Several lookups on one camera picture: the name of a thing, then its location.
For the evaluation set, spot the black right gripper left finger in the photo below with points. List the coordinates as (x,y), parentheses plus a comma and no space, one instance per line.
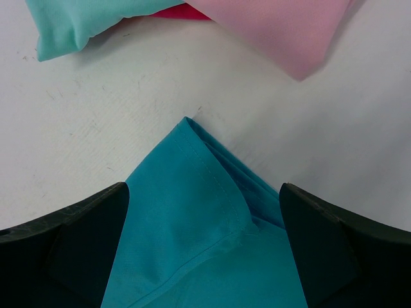
(64,259)

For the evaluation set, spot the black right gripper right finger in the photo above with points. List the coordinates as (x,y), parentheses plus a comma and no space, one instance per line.
(344,259)

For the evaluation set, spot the teal blue t-shirt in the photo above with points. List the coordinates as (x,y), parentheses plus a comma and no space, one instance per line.
(202,230)

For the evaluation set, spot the pink folded t-shirt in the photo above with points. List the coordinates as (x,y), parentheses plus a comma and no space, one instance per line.
(295,34)

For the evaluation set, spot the mint green folded t-shirt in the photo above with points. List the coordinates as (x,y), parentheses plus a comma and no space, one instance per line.
(65,26)

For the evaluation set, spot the red folded t-shirt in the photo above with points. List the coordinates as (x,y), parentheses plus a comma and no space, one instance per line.
(181,11)

